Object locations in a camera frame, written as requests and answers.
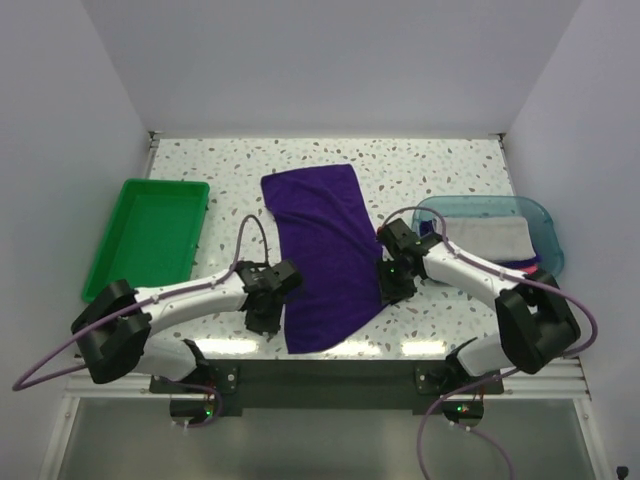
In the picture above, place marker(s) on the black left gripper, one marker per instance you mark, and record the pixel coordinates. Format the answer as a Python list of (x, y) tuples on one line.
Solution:
[(270, 324)]

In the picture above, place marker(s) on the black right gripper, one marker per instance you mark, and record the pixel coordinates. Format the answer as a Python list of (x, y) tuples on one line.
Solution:
[(392, 292)]

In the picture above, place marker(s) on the purple towel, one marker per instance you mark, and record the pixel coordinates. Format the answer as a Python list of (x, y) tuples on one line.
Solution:
[(325, 230), (520, 261)]

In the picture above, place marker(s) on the grey white towel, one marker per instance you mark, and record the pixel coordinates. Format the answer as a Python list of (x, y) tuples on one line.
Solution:
[(490, 235)]

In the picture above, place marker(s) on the pink towel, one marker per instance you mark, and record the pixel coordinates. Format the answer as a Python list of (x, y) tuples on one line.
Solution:
[(530, 269)]

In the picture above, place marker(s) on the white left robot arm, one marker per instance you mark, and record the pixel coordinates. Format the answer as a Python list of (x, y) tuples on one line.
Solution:
[(116, 333)]

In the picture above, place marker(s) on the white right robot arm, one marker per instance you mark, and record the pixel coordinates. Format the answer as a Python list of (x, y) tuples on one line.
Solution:
[(535, 322)]

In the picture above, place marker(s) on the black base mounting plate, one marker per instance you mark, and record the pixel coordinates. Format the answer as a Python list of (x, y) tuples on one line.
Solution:
[(446, 379)]

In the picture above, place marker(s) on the green plastic bin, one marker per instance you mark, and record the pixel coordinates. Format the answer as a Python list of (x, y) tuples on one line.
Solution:
[(151, 237)]

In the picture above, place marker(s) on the teal transparent plastic tray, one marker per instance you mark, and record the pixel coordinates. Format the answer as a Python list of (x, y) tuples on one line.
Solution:
[(548, 253)]

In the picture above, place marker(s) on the aluminium frame rail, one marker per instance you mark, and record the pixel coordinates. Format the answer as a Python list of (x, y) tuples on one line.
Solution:
[(561, 379)]

